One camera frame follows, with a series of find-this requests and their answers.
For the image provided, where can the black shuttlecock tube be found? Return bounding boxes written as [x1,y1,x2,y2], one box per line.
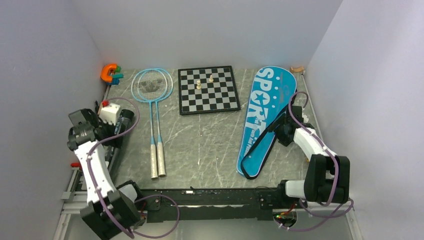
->
[105,109,136,181]

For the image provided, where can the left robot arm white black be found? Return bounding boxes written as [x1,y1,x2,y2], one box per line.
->
[67,108,144,240]

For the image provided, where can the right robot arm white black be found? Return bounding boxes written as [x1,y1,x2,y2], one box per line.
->
[273,106,350,208]

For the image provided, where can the blue badminton racket left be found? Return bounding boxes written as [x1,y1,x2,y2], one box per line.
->
[130,68,168,180]

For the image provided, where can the blue racket cover bag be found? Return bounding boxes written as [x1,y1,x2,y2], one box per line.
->
[236,66,297,180]

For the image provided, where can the orange green toy blocks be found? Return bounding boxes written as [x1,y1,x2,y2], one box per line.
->
[100,63,124,86]

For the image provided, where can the small wooden piece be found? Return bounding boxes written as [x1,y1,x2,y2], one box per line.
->
[290,66,305,74]

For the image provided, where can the black white chessboard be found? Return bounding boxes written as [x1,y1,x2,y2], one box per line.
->
[177,65,241,116]

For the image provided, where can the white chess piece left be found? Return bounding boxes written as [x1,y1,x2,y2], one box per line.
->
[196,80,202,90]

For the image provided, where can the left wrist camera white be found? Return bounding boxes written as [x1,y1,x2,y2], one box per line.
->
[98,100,122,126]

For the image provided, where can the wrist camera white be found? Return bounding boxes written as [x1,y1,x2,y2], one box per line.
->
[98,100,122,126]
[302,113,310,123]

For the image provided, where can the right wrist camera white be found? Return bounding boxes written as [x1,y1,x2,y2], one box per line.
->
[302,113,310,123]

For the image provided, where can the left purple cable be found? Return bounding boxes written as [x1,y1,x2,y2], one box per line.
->
[86,96,180,240]

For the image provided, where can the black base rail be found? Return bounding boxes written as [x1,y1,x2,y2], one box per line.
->
[135,186,301,223]

